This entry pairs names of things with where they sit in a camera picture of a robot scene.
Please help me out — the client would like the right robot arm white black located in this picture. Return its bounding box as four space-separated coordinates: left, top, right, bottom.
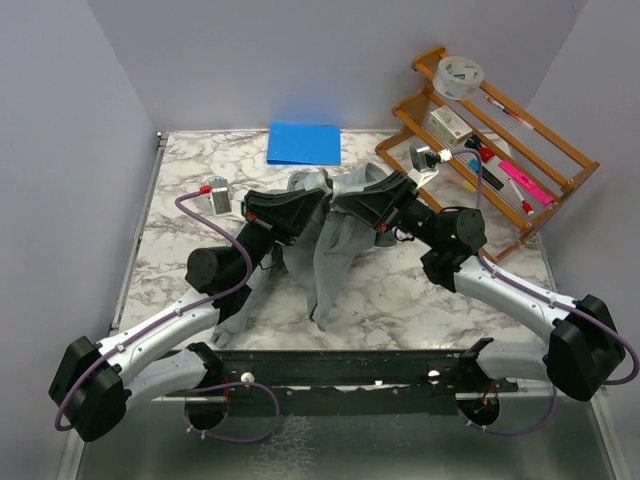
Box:
332 172 639 401

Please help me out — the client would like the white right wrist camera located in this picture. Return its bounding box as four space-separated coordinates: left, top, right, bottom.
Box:
407 146 453 188

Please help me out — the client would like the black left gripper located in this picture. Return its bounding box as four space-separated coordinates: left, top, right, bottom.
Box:
231 187 325 283

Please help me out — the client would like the red pen on top shelf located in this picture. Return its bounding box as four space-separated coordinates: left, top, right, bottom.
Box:
484 94 535 131

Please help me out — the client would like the blue patterned round container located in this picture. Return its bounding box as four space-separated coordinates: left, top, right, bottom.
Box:
204 176 228 189

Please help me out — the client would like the grey zip-up jacket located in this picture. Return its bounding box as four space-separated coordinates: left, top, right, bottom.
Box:
210 162 401 351

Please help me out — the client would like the wooden two-tier rack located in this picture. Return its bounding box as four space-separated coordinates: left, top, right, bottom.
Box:
376 46 599 262

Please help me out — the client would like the aluminium frame rail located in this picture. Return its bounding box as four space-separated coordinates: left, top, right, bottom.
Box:
54 354 616 480

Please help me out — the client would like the blue paper sheet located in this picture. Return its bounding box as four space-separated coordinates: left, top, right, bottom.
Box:
266 123 341 166

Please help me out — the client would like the pink highlighter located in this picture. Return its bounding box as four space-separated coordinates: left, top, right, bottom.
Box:
499 160 554 206

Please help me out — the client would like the blue black highlighter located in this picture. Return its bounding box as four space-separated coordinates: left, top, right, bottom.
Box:
468 158 504 191

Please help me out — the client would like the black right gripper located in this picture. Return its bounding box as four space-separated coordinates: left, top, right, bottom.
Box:
334 170 442 250

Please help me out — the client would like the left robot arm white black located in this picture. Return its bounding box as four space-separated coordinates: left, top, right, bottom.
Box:
48 186 325 442

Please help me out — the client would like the white green small box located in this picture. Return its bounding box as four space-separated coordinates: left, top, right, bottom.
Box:
429 105 473 147

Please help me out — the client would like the yellow highlighter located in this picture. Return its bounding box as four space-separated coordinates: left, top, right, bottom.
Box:
462 180 476 192

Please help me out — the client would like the red white marker pen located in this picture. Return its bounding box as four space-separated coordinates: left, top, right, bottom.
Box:
508 178 534 216

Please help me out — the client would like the clear tape roll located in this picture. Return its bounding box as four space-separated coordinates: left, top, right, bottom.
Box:
432 56 485 101

